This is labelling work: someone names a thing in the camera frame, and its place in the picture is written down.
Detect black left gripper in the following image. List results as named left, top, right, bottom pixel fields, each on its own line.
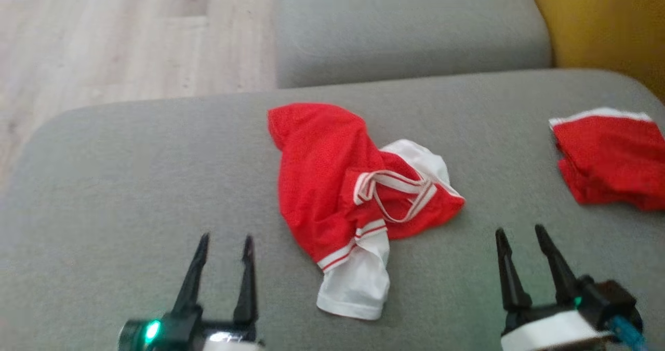
left=118, top=232, right=266, bottom=351

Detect red jersey with white sleeves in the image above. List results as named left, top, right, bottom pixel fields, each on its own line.
left=267, top=102, right=466, bottom=321

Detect grey sofa side cushion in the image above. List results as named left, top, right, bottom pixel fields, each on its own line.
left=275, top=0, right=553, bottom=89

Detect red shorts with white stripe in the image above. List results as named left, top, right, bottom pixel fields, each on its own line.
left=549, top=106, right=665, bottom=212

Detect large grey sofa seat cushion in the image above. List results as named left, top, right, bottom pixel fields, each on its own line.
left=0, top=69, right=665, bottom=351

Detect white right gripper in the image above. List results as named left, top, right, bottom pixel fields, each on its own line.
left=495, top=224, right=617, bottom=351

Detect black cable with blue connector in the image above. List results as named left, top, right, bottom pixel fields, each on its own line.
left=607, top=315, right=648, bottom=351

